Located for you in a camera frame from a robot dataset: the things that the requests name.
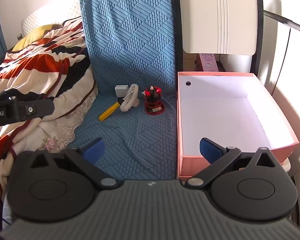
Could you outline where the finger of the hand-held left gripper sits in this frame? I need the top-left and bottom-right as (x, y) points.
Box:
(17, 98), (55, 122)

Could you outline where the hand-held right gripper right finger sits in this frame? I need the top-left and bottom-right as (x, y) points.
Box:
(184, 137), (283, 190)

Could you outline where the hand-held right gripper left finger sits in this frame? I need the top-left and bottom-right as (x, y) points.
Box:
(22, 137), (120, 190)

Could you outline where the pink cardboard box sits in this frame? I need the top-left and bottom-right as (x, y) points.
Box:
(177, 71), (300, 180)

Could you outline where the yellow handle screwdriver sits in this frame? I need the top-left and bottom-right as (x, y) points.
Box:
(99, 90), (135, 121)

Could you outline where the white fluffy brush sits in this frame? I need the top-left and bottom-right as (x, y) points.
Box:
(119, 83), (140, 112)

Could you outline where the white charger adapter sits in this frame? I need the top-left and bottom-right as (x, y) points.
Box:
(115, 85), (128, 98)

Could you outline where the red black toy figure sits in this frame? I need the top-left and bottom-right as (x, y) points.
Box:
(140, 85), (166, 115)

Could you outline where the cream lace cloth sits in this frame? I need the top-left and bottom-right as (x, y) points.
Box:
(39, 85), (98, 153)

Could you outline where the orange black white striped blanket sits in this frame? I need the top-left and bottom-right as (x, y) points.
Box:
(0, 20), (98, 178)

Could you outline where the yellow pillow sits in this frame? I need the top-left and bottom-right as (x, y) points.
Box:
(11, 24), (63, 52)

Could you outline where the pink paper package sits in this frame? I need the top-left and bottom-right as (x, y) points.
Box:
(199, 53), (220, 72)

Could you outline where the white quilted headboard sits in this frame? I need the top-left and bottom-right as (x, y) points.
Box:
(21, 0), (83, 35)

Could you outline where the blue textured blanket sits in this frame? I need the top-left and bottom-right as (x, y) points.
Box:
(70, 0), (180, 182)

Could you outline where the white cabinet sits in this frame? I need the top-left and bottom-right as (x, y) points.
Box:
(176, 0), (259, 57)

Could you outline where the dark metal rail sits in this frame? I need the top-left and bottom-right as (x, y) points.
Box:
(263, 10), (300, 38)

